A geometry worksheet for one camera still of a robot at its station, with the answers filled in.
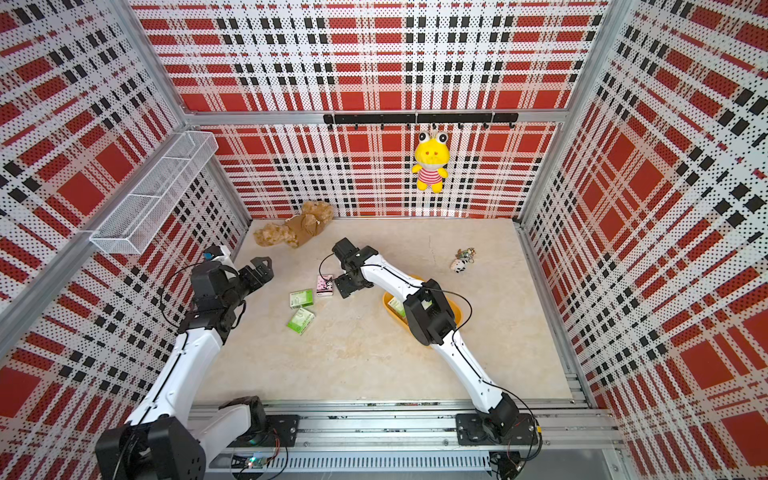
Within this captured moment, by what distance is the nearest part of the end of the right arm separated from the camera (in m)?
0.77

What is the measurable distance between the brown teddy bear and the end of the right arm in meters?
0.28

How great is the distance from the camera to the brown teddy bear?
101 centimetres
